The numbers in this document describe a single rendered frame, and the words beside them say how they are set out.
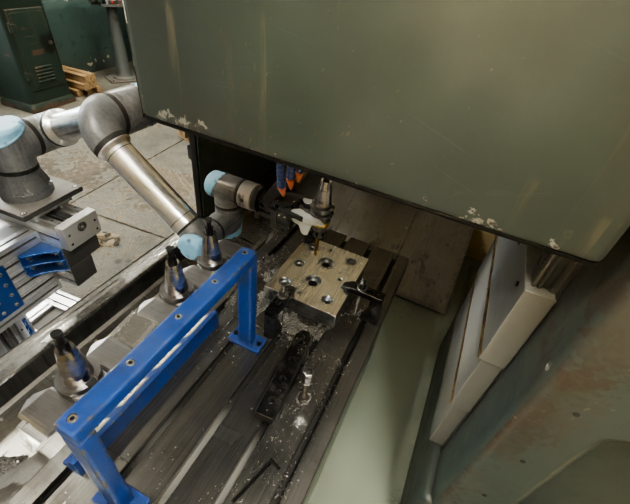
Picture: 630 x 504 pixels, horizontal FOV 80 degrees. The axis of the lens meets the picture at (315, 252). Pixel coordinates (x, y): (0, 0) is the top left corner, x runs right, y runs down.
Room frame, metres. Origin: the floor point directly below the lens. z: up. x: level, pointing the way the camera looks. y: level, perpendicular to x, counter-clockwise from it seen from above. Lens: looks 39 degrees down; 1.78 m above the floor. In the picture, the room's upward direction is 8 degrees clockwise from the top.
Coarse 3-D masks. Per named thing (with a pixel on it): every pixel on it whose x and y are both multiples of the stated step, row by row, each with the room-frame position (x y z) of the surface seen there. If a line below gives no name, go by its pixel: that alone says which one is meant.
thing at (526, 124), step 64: (128, 0) 0.55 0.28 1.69; (192, 0) 0.52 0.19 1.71; (256, 0) 0.49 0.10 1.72; (320, 0) 0.46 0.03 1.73; (384, 0) 0.44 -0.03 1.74; (448, 0) 0.42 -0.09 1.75; (512, 0) 0.40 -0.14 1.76; (576, 0) 0.38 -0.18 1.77; (192, 64) 0.52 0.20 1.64; (256, 64) 0.49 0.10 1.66; (320, 64) 0.46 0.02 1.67; (384, 64) 0.43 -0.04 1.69; (448, 64) 0.41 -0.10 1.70; (512, 64) 0.39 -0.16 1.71; (576, 64) 0.37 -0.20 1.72; (192, 128) 0.53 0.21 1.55; (256, 128) 0.49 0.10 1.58; (320, 128) 0.45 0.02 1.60; (384, 128) 0.43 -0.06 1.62; (448, 128) 0.40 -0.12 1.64; (512, 128) 0.38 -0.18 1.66; (576, 128) 0.37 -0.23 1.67; (384, 192) 0.42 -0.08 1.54; (448, 192) 0.40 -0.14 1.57; (512, 192) 0.37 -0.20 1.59; (576, 192) 0.36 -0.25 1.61; (576, 256) 0.35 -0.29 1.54
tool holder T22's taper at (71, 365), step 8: (72, 344) 0.30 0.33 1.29; (56, 352) 0.28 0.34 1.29; (72, 352) 0.29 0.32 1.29; (80, 352) 0.30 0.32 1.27; (56, 360) 0.28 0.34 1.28; (64, 360) 0.28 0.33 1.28; (72, 360) 0.28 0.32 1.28; (80, 360) 0.29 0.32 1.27; (64, 368) 0.28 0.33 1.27; (72, 368) 0.28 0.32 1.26; (80, 368) 0.29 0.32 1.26; (88, 368) 0.30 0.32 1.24; (64, 376) 0.27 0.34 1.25; (72, 376) 0.28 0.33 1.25; (80, 376) 0.28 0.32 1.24; (88, 376) 0.29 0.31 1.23; (64, 384) 0.27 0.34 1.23; (72, 384) 0.27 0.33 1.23; (80, 384) 0.28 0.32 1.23
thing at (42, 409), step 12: (36, 396) 0.26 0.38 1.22; (48, 396) 0.26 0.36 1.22; (60, 396) 0.26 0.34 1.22; (24, 408) 0.24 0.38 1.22; (36, 408) 0.24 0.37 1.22; (48, 408) 0.24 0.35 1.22; (60, 408) 0.24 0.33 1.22; (24, 420) 0.22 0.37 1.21; (36, 420) 0.22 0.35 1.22; (48, 420) 0.22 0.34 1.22; (48, 432) 0.21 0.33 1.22
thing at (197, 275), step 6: (186, 270) 0.56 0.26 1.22; (192, 270) 0.56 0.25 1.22; (198, 270) 0.57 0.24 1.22; (204, 270) 0.57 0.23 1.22; (186, 276) 0.54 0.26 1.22; (192, 276) 0.55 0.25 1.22; (198, 276) 0.55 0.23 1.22; (204, 276) 0.55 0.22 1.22; (210, 276) 0.55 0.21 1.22; (192, 282) 0.53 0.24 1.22; (198, 282) 0.53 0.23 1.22
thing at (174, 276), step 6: (180, 264) 0.50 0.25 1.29; (168, 270) 0.49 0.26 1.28; (174, 270) 0.49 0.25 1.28; (180, 270) 0.50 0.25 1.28; (168, 276) 0.48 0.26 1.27; (174, 276) 0.49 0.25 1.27; (180, 276) 0.49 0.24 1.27; (168, 282) 0.48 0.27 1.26; (174, 282) 0.48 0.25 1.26; (180, 282) 0.49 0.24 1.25; (186, 282) 0.50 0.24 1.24; (168, 288) 0.48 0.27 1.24; (174, 288) 0.48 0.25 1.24; (180, 288) 0.49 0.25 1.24; (186, 288) 0.50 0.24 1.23; (168, 294) 0.48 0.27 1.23; (174, 294) 0.48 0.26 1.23; (180, 294) 0.48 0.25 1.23
